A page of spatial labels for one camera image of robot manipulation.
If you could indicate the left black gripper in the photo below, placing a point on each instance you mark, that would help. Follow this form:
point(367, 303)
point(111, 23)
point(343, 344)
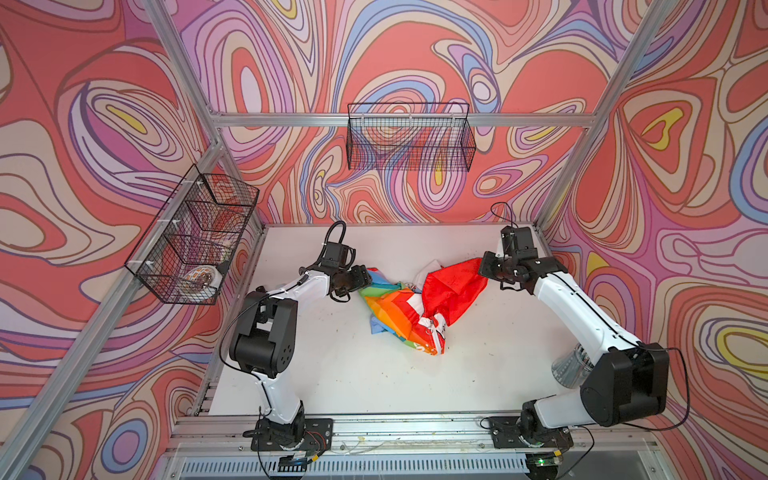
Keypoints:
point(359, 273)

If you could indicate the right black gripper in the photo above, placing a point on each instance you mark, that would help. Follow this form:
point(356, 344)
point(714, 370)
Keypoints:
point(485, 268)

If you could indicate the rainbow kids hooded jacket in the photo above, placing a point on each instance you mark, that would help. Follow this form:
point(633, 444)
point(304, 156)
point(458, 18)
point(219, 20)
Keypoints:
point(418, 315)

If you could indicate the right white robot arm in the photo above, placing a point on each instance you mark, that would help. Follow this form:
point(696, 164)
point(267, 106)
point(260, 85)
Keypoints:
point(629, 378)

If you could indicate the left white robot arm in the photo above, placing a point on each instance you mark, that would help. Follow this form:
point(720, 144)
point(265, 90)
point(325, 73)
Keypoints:
point(264, 339)

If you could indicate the clear cup of pencils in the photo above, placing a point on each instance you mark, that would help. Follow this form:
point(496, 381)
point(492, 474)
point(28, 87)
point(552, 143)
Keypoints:
point(572, 369)

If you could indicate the round tin in basket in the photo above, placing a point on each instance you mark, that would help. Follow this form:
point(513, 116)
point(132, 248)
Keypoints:
point(200, 281)

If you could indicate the black wire basket back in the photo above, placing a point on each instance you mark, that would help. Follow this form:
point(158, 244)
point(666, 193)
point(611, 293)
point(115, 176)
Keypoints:
point(410, 136)

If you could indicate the black wire basket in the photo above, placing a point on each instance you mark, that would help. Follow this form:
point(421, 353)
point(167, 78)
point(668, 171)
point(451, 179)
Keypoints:
point(410, 136)
point(201, 223)

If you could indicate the black wire basket left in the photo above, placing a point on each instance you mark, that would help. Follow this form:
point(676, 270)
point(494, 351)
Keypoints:
point(201, 223)

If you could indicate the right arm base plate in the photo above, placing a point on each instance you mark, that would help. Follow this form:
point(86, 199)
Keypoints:
point(516, 432)

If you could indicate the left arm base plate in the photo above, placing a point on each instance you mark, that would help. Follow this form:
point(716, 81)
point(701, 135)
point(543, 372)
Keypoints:
point(313, 435)

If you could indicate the aluminium cage frame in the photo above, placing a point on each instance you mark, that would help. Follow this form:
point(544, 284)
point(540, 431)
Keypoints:
point(633, 133)

